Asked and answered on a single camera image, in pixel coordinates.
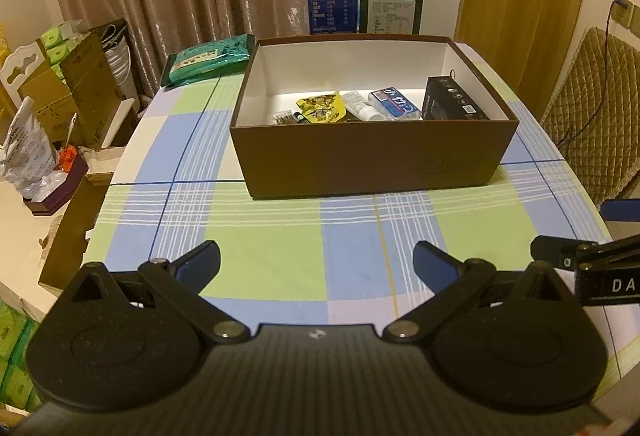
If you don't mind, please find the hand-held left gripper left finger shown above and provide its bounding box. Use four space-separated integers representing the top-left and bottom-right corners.
70 240 252 345

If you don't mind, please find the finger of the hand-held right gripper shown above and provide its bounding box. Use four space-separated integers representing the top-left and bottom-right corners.
530 236 598 273
600 200 640 221

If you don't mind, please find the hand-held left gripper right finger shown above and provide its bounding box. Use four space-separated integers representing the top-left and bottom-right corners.
382 240 565 345

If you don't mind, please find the brown storage box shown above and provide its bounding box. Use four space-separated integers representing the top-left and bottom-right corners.
230 34 520 201

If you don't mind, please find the blue label floss box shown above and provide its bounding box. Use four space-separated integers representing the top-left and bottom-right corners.
367 87 421 121

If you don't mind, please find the black product box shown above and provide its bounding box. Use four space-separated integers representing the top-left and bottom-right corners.
421 76 490 121

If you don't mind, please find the yellow snack pouch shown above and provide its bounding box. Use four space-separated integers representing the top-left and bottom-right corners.
295 93 348 124

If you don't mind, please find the plaid cloth covered desktop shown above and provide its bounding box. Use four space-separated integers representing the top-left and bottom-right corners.
82 40 621 412

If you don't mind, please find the chair with quilted cushion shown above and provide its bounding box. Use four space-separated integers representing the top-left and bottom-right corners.
539 26 640 209

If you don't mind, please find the maroon box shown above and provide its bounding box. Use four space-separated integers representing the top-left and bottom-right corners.
24 156 90 217

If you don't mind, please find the white board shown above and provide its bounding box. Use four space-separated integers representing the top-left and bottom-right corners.
102 98 138 149

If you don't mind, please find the metal spoon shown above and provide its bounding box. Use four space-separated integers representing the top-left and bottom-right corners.
62 112 78 147

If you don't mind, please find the green wet wipes pack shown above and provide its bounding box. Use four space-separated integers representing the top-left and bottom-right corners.
161 34 256 89

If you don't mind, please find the stack of green tissue packs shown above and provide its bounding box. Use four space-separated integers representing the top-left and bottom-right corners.
0 301 43 412

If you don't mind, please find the tall open cardboard box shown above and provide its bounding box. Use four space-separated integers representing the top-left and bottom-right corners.
60 18 136 149

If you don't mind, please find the white plastic bag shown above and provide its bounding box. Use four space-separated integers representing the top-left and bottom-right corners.
0 96 68 201

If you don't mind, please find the stack of white bowls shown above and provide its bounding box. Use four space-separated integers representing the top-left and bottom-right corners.
102 28 133 89

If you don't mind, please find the small cardboard box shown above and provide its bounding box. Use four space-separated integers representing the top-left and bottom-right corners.
20 66 81 147

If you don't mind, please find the white carved chair back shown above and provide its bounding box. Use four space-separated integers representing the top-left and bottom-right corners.
0 40 46 99

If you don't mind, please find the black cable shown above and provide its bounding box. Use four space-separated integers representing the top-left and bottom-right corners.
557 0 618 149

